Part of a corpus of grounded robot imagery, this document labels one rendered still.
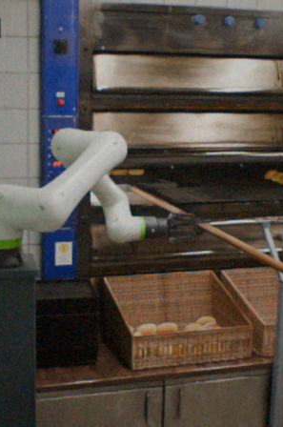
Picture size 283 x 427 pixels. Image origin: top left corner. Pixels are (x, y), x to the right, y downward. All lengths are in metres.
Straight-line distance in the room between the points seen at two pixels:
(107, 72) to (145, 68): 0.18
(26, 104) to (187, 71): 0.76
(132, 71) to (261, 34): 0.66
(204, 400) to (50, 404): 0.66
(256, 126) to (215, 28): 0.51
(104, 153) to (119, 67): 1.00
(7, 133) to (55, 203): 1.13
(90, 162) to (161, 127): 1.11
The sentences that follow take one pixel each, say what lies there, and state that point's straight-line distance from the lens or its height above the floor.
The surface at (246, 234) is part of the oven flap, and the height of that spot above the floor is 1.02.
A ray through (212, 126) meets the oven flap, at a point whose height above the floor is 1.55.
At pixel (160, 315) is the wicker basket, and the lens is 3.53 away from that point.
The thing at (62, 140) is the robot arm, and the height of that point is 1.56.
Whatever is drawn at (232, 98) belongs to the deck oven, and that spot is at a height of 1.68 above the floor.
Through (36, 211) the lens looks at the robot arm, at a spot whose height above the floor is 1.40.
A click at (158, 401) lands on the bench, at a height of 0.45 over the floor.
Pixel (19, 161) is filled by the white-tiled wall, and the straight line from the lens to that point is 3.29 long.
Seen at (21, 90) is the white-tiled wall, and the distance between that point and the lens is 3.26.
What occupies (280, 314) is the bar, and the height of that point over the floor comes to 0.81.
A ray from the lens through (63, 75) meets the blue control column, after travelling 3.26.
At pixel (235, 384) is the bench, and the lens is 3.26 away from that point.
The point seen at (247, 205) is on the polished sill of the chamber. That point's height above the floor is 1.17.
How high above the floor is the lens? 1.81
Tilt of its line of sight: 12 degrees down
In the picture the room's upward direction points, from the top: 1 degrees clockwise
